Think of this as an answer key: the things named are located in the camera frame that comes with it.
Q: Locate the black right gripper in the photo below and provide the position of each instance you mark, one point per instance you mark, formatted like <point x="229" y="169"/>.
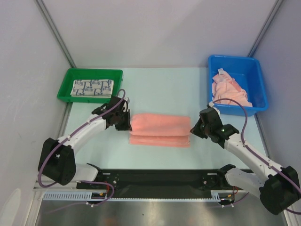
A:
<point x="200" y="126"/>

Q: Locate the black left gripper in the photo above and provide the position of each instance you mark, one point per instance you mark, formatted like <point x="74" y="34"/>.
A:
<point x="127" y="126"/>

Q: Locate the light pink towel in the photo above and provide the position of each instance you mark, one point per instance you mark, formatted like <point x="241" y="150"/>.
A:
<point x="224" y="87"/>

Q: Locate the blue white patterned towel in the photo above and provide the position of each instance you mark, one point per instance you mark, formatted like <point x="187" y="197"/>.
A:
<point x="96" y="88"/>

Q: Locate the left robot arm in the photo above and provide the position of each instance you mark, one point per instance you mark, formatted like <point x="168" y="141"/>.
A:
<point x="57" y="163"/>

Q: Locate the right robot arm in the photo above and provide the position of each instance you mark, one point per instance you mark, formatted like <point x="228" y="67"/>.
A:
<point x="277" y="187"/>

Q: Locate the green plastic tray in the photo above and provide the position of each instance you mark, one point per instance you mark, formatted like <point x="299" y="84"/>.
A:
<point x="86" y="74"/>

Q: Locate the blue plastic bin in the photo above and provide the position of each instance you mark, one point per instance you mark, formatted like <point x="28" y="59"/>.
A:
<point x="247" y="73"/>

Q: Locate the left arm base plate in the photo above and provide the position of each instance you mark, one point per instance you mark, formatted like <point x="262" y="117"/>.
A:
<point x="104" y="176"/>

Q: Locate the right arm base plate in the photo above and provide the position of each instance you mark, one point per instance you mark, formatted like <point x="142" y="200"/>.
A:
<point x="213" y="181"/>

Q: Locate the aluminium front rail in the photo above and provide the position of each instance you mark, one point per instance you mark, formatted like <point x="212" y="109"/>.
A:
<point x="247" y="180"/>

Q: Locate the grey cable duct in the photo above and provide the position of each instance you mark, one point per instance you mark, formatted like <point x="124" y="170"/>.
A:
<point x="199" y="196"/>

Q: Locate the left aluminium corner post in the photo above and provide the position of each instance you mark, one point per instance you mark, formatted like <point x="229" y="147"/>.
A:
<point x="54" y="30"/>

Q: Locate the aluminium corner post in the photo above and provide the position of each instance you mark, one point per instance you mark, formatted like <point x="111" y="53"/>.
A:
<point x="54" y="30"/>
<point x="267" y="24"/>

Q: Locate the right aluminium corner post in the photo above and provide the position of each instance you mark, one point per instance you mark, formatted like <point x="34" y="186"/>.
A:
<point x="267" y="24"/>

